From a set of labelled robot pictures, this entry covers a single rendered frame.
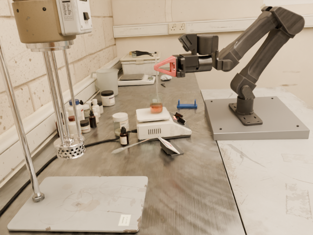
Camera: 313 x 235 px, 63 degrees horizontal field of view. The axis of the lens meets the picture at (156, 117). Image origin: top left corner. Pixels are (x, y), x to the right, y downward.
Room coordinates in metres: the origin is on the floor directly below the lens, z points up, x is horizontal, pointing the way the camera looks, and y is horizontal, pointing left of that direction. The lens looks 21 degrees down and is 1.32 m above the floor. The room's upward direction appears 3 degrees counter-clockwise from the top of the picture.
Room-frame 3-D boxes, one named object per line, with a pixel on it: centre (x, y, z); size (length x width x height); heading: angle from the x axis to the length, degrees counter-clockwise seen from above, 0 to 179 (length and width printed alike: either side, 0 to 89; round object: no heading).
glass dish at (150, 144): (0.80, 0.03, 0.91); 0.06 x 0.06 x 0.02
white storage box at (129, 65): (2.16, 0.09, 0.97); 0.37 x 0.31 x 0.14; 177
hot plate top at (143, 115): (0.91, 0.02, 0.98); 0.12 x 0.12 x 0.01; 6
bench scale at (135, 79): (1.81, 0.13, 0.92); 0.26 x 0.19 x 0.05; 85
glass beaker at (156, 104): (0.91, 0.00, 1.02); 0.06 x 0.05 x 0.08; 40
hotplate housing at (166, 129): (0.92, -0.01, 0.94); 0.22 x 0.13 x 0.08; 96
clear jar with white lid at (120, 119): (0.93, 0.14, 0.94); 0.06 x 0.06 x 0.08
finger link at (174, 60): (0.92, -0.05, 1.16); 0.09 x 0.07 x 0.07; 97
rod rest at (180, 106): (1.21, -0.16, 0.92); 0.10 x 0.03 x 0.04; 79
